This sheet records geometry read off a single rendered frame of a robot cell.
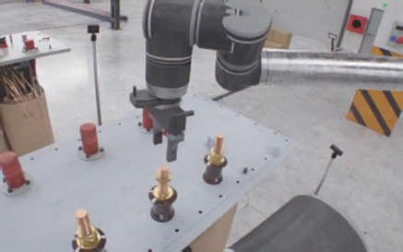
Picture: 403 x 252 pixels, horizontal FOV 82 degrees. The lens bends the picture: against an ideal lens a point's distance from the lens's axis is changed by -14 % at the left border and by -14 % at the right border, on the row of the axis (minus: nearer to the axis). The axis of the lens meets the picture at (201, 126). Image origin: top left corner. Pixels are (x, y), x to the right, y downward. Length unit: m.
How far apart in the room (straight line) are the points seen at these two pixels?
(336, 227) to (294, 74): 0.45
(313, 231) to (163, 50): 0.44
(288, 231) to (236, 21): 0.38
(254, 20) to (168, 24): 0.17
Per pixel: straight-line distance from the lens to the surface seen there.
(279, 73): 0.70
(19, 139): 2.46
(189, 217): 0.93
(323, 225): 0.35
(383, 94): 5.44
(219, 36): 0.55
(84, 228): 0.71
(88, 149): 1.16
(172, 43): 0.57
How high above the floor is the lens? 2.08
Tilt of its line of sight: 31 degrees down
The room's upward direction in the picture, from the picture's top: 7 degrees clockwise
